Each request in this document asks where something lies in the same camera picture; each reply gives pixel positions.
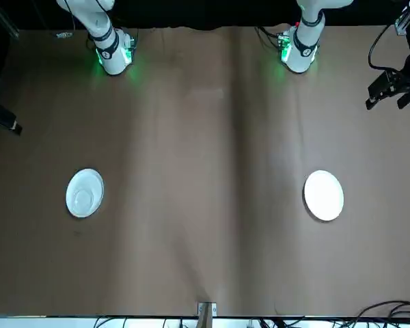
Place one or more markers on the white ceramic saucer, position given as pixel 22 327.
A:
pixel 89 177
pixel 324 195

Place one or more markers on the aluminium centre post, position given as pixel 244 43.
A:
pixel 205 317

